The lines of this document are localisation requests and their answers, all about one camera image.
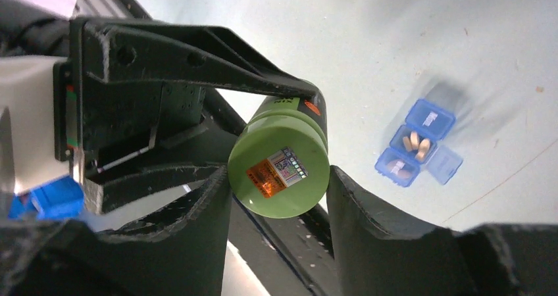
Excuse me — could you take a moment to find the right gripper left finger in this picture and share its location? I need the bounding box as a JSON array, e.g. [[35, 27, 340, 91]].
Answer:
[[1, 166, 232, 295]]

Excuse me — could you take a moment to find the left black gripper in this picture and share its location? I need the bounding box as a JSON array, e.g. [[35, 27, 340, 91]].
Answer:
[[55, 17, 318, 214]]

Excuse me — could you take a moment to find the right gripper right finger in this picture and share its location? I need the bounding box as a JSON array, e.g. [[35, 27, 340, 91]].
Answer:
[[326, 166, 557, 295]]

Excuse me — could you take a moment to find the blue pill organizer box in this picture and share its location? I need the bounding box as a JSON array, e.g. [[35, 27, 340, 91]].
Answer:
[[374, 99, 463, 187]]

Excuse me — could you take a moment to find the green pill bottle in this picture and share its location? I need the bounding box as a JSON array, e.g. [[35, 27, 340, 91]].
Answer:
[[228, 91, 330, 219]]

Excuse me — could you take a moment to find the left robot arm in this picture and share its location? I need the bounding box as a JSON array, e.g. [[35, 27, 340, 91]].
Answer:
[[1, 0, 329, 218]]

